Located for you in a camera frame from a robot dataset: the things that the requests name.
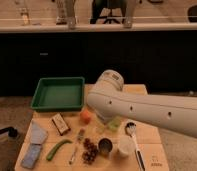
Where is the green pepper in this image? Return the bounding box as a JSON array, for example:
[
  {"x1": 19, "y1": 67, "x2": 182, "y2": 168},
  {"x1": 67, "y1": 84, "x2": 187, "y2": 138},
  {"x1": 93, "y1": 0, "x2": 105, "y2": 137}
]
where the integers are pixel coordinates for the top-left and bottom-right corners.
[{"x1": 46, "y1": 139, "x2": 72, "y2": 161}]

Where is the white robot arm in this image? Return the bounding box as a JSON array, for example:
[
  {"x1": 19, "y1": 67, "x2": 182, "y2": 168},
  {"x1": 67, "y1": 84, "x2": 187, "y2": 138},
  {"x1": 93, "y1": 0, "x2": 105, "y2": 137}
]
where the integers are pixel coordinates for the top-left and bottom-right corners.
[{"x1": 87, "y1": 70, "x2": 197, "y2": 138}]

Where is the orange round fruit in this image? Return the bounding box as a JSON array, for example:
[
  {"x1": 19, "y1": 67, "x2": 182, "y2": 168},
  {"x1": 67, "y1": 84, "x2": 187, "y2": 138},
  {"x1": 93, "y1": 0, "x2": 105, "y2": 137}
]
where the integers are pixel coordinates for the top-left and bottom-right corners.
[{"x1": 80, "y1": 109, "x2": 91, "y2": 124}]

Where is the green plastic cup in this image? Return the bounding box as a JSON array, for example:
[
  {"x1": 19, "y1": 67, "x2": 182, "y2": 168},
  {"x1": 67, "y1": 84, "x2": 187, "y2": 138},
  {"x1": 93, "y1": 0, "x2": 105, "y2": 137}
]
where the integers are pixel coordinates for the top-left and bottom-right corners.
[{"x1": 108, "y1": 117, "x2": 121, "y2": 132}]

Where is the green plastic tray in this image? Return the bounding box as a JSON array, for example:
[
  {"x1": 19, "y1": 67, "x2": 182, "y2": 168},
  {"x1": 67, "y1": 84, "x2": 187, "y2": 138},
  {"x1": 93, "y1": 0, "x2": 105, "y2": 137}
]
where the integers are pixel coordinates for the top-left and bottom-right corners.
[{"x1": 31, "y1": 77, "x2": 85, "y2": 112}]

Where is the small metal cup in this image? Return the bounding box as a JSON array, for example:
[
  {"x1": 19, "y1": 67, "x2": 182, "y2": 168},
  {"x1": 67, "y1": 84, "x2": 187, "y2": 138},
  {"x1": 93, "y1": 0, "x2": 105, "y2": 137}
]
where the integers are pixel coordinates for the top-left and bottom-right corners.
[{"x1": 98, "y1": 138, "x2": 113, "y2": 156}]

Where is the white round container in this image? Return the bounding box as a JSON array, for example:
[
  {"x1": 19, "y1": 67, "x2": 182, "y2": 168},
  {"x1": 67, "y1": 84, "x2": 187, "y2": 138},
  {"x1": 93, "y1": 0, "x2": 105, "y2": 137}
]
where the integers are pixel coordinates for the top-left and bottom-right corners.
[{"x1": 117, "y1": 135, "x2": 135, "y2": 157}]

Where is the bunch of dark grapes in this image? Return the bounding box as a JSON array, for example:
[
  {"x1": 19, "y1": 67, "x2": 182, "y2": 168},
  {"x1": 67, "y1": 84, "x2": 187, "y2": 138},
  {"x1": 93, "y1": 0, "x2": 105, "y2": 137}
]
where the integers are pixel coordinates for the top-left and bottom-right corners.
[{"x1": 82, "y1": 138, "x2": 98, "y2": 165}]

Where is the black office chair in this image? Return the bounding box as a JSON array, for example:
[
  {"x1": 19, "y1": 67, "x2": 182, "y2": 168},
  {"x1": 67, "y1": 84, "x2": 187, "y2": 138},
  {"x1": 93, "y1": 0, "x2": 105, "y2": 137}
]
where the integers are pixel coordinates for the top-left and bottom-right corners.
[{"x1": 90, "y1": 0, "x2": 128, "y2": 25}]

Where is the blue sponge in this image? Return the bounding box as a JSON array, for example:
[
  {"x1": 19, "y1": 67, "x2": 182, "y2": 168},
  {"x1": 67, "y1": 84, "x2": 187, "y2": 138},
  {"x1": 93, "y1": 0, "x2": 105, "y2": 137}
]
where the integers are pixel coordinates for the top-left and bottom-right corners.
[{"x1": 21, "y1": 144, "x2": 42, "y2": 169}]

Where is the black handled spoon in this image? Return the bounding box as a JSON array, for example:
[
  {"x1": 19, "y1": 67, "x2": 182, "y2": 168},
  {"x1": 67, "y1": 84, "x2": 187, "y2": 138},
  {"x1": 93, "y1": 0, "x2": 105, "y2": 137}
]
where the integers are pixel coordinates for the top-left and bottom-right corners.
[{"x1": 125, "y1": 122, "x2": 146, "y2": 171}]

